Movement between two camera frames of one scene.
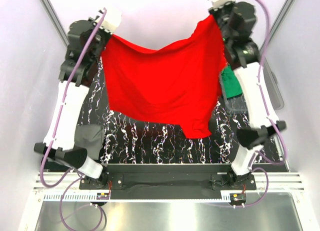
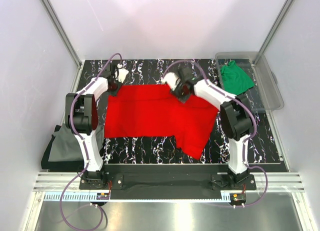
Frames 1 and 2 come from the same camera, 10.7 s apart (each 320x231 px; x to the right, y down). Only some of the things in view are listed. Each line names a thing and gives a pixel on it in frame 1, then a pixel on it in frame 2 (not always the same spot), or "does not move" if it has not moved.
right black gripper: (215, 12) → (182, 98)
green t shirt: (232, 86) does not move
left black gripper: (107, 35) → (114, 93)
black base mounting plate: (144, 181) does not move
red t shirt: (180, 84) → (153, 110)
